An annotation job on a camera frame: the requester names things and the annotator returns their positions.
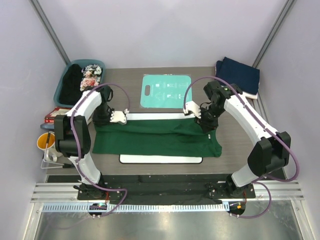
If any green t-shirt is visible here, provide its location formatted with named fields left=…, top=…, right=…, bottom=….
left=92, top=118, right=222, bottom=158

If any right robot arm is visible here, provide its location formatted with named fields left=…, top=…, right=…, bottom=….
left=192, top=80, right=291, bottom=198

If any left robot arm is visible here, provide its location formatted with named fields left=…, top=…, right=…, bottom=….
left=54, top=83, right=115, bottom=199

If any folded white t-shirt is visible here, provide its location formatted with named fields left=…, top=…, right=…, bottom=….
left=242, top=91, right=258, bottom=100

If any red top book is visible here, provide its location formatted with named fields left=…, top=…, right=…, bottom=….
left=44, top=106, right=71, bottom=121

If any red book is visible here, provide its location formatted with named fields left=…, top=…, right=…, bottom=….
left=44, top=106, right=71, bottom=121
left=44, top=119, right=54, bottom=124

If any black floral t-shirt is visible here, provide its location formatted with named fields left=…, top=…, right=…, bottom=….
left=58, top=63, right=103, bottom=106

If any white dry-erase board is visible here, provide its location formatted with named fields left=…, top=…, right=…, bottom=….
left=119, top=112, right=203, bottom=164

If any red middle book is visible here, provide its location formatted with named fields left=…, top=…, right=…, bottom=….
left=44, top=119, right=54, bottom=124

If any folded navy t-shirt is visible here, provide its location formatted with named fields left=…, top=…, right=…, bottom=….
left=215, top=57, right=260, bottom=96

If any teal folding board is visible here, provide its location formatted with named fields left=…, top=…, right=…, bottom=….
left=140, top=74, right=192, bottom=109

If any orange interior mug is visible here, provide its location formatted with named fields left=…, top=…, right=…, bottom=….
left=36, top=131, right=57, bottom=160

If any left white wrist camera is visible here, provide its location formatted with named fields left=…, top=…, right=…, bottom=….
left=109, top=108, right=130, bottom=125

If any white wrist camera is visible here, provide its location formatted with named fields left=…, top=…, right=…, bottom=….
left=183, top=101, right=202, bottom=119
left=109, top=108, right=130, bottom=125

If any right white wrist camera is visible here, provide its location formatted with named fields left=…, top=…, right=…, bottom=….
left=183, top=101, right=202, bottom=119

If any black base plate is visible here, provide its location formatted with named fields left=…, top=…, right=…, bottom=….
left=47, top=174, right=278, bottom=205

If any slotted cable duct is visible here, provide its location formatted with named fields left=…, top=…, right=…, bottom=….
left=42, top=202, right=230, bottom=214

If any aluminium frame rail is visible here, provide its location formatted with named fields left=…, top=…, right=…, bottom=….
left=31, top=180, right=305, bottom=201

